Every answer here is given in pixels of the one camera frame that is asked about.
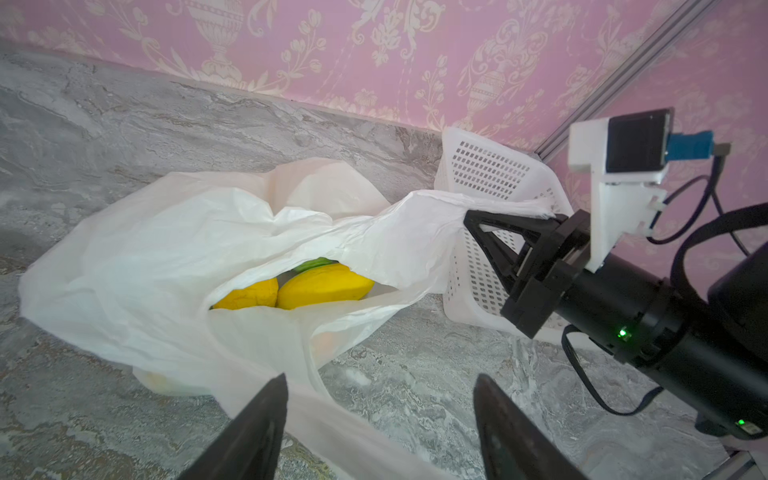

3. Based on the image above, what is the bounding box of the right aluminium corner post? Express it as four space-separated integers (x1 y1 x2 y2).
533 0 718 163

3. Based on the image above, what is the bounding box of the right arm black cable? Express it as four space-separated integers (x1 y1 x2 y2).
560 142 768 417

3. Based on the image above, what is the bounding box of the yellow mango toy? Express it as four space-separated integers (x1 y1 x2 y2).
276 263 375 310

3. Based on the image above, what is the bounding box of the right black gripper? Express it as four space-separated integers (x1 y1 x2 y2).
464 210 666 360

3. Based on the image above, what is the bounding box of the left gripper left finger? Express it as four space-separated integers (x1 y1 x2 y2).
179 374 289 480

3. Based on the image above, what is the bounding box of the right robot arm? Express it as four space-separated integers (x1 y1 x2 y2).
464 210 767 440

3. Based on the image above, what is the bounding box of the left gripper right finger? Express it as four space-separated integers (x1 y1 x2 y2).
473 374 586 480

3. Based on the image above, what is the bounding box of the white plastic bag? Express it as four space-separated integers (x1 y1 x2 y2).
19 158 552 479

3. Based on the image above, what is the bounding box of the white perforated plastic basket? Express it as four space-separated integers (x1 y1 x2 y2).
434 126 586 346

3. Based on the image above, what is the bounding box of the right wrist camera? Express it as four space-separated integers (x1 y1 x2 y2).
567 108 715 272

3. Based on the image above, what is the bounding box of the green pepper toy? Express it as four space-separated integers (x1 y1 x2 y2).
293 257 336 274

